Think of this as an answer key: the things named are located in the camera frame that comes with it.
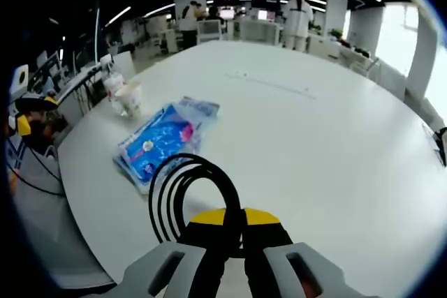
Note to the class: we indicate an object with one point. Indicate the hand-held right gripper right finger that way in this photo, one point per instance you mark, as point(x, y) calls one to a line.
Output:
point(269, 242)

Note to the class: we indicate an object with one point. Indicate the clear plastic bag with items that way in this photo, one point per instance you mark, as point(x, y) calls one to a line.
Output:
point(111, 85)

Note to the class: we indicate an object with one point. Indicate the green potted plant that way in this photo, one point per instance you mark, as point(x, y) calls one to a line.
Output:
point(337, 34)

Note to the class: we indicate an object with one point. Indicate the pale blue tissue pack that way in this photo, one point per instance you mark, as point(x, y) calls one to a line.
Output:
point(204, 107)

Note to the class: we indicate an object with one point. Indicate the blue wet wipes pack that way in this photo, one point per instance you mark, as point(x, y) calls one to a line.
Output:
point(157, 144)

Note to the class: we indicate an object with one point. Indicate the white plastic chair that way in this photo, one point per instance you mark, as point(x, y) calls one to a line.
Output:
point(124, 64)

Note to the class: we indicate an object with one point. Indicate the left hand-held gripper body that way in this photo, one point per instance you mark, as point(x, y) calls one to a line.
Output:
point(19, 78)

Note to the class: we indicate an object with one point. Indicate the white paper cup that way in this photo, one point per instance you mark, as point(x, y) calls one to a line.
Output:
point(131, 100)

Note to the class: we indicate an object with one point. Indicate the white side desk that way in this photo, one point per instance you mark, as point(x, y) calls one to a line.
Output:
point(75, 83)

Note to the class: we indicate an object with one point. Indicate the white cabinet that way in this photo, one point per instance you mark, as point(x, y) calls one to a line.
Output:
point(323, 46)

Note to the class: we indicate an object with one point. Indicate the white mesh chair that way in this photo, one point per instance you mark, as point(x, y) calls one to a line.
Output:
point(260, 31)
point(209, 32)

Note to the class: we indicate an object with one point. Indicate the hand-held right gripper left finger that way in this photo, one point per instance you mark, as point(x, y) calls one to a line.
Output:
point(195, 242)

